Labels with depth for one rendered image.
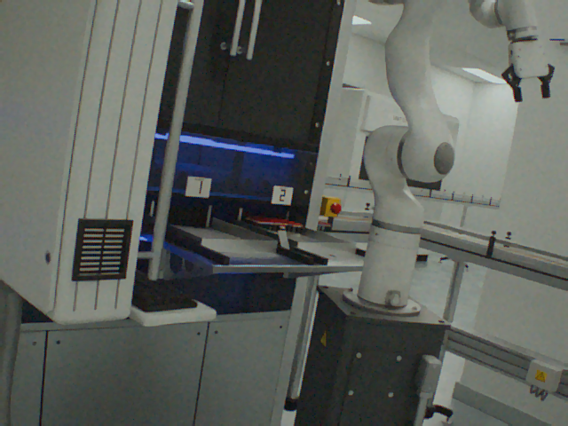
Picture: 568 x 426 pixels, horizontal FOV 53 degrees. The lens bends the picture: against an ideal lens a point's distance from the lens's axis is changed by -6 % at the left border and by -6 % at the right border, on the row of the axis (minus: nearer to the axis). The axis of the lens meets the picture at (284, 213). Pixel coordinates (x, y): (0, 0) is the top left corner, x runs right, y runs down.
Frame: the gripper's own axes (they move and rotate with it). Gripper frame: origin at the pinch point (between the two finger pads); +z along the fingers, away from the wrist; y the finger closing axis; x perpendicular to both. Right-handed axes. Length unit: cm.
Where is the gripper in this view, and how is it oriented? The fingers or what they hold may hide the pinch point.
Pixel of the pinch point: (532, 97)
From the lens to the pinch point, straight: 172.4
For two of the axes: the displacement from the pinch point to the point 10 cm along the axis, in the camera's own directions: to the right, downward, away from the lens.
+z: 1.7, 9.8, 1.2
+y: 9.7, -1.9, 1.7
